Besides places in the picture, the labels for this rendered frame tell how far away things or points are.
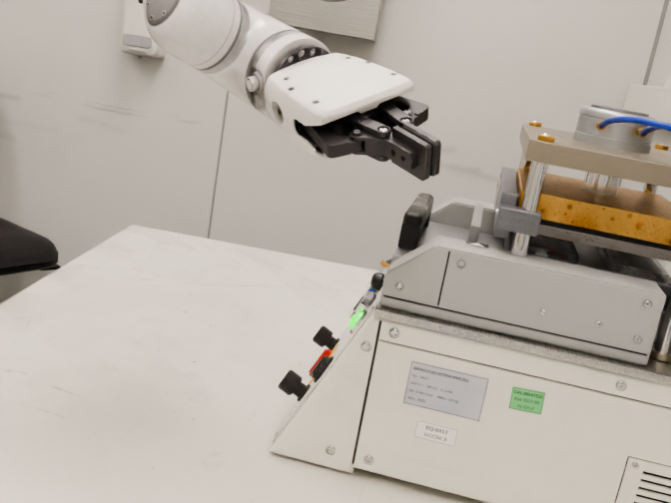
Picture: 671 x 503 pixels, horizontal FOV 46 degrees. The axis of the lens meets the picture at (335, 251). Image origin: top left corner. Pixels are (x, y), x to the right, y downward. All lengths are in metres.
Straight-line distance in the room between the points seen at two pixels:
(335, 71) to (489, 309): 0.26
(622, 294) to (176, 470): 0.44
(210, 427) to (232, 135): 1.66
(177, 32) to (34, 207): 1.99
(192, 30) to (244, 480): 0.42
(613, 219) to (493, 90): 1.63
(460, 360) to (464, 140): 1.68
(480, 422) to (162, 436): 0.32
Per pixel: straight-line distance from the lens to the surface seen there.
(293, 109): 0.66
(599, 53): 2.44
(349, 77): 0.69
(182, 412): 0.90
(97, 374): 0.97
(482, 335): 0.74
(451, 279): 0.74
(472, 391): 0.77
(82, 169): 2.60
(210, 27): 0.73
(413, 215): 0.82
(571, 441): 0.79
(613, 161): 0.76
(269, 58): 0.72
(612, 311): 0.75
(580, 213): 0.79
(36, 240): 2.41
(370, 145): 0.64
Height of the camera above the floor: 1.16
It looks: 14 degrees down
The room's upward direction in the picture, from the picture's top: 10 degrees clockwise
